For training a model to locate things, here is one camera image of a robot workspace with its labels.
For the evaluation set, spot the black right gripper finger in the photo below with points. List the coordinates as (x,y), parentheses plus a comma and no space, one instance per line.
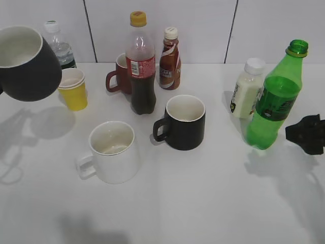
(308,134)

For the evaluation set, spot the green sprite bottle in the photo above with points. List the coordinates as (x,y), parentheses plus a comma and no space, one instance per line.
(281,88)

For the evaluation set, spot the gray ceramic mug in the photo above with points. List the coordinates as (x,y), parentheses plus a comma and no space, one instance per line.
(30,70)

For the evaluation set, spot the yellow paper cup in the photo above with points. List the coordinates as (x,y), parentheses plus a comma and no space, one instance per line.
(72,88)

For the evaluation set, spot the white milk bottle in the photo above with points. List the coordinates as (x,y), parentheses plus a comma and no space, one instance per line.
(248,88)

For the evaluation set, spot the black ceramic mug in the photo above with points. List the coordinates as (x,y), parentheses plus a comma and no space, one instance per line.
(183,124)

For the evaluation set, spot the brown coffee drink bottle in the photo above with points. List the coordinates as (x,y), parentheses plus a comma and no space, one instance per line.
(170,61)

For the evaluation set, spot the cola bottle yellow cap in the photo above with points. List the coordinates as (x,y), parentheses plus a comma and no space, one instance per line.
(140,59)

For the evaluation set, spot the dark red ceramic mug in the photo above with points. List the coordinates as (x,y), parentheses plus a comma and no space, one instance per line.
(122,81)

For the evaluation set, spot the white ceramic mug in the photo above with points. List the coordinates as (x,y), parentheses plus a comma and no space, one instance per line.
(114,156)

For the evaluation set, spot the clear water bottle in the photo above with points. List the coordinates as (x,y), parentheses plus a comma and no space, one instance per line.
(59,45)

